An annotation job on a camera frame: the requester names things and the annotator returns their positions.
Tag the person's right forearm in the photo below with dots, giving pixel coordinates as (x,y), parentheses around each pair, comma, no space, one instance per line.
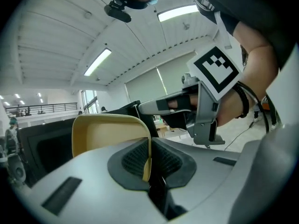
(257,66)

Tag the blue face mask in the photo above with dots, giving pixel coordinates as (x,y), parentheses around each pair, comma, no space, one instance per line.
(153,1)

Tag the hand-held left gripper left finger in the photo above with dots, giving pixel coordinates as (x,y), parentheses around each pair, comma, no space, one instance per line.
(81,190)

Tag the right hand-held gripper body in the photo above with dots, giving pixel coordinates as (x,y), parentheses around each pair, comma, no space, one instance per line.
(208,111)

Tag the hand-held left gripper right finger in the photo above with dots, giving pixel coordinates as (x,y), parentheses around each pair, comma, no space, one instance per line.
(205,176)

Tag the person's right hand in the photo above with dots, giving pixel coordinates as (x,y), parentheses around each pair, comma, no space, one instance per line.
(172,104)

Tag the grey roller blind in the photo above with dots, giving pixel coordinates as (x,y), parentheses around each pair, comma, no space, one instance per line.
(177,73)
(144,87)

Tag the dark mezzanine railing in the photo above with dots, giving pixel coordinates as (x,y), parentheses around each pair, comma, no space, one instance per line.
(42,105)

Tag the light wooden table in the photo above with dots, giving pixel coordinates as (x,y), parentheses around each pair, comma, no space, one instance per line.
(163,129)

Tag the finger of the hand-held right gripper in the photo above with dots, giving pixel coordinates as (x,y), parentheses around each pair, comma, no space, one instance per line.
(180,121)
(149,107)

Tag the grey pod-shaped device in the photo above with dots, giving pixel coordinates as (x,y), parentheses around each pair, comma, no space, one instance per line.
(17,169)

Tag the black head camera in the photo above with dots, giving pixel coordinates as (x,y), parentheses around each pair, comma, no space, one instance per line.
(119,13)

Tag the ceiling light panel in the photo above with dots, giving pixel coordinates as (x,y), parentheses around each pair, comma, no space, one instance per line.
(177,12)
(98,61)

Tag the person's black shirt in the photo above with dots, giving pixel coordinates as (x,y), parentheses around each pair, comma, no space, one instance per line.
(257,8)

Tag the tall window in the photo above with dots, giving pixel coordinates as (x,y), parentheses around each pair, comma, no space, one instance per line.
(90,101)

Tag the beige plastic tray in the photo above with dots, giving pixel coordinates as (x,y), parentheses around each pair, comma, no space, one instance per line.
(105,129)

